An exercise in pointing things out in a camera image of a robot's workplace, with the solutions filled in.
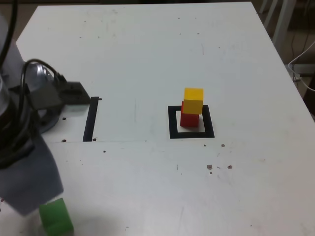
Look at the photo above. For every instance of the green cube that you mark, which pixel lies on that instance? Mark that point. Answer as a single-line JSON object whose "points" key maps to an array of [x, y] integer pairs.
{"points": [[56, 218]]}

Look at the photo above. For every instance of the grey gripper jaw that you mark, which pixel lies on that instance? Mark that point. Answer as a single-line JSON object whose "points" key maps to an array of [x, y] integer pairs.
{"points": [[32, 182]]}

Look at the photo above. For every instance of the white metal furniture leg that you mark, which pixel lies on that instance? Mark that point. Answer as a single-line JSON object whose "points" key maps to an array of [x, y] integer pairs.
{"points": [[283, 19], [262, 6], [270, 12]]}

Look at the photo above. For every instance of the red cube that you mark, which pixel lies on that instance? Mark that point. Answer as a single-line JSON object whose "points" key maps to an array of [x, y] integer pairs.
{"points": [[189, 120]]}

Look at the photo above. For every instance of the yellow cube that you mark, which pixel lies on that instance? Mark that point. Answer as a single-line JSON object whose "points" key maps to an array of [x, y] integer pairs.
{"points": [[194, 103]]}

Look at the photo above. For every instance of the black tape strip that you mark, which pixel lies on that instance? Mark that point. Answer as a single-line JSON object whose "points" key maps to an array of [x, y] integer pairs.
{"points": [[89, 123]]}

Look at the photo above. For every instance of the black tape square outline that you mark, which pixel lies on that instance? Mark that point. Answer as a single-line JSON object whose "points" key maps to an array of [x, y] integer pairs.
{"points": [[209, 127]]}

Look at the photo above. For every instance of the grey gripper-mounted camera box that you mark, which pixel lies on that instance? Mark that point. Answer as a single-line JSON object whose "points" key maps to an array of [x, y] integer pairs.
{"points": [[73, 94]]}

